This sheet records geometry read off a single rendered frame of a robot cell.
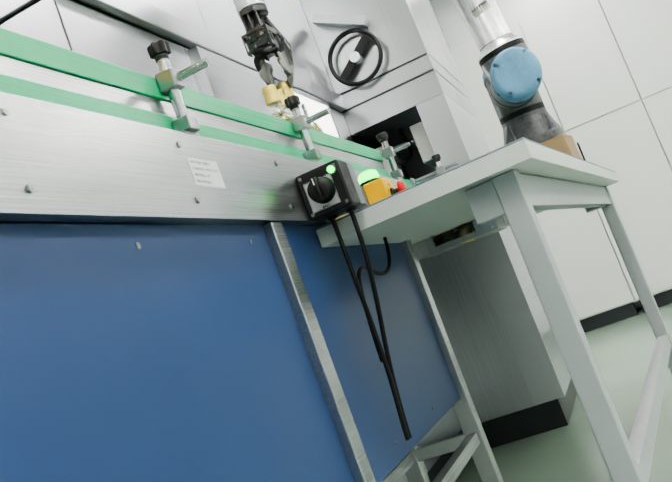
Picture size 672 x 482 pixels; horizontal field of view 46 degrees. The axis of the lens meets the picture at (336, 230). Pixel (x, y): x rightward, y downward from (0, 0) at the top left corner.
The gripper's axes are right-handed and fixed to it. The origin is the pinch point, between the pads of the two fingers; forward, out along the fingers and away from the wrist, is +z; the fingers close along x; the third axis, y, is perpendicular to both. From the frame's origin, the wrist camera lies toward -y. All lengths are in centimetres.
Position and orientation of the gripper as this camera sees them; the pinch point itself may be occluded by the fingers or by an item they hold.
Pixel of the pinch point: (283, 86)
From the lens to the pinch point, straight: 202.3
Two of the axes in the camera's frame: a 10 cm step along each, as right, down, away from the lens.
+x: 8.8, -3.7, -3.1
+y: -3.4, 0.0, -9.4
